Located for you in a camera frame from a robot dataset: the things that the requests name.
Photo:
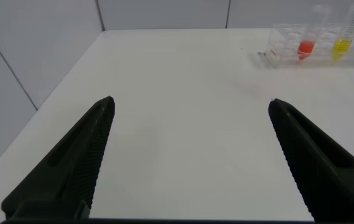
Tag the clear plastic test tube rack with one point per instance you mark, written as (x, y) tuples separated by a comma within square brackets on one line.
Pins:
[(284, 43)]

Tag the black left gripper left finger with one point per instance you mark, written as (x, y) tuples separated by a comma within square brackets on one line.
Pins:
[(71, 168)]

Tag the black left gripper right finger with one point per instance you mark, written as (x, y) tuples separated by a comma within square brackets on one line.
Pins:
[(319, 168)]

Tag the yellow pigment test tube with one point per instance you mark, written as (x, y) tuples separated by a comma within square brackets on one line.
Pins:
[(341, 46)]

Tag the red pigment test tube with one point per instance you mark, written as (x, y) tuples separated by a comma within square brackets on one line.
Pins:
[(305, 48)]

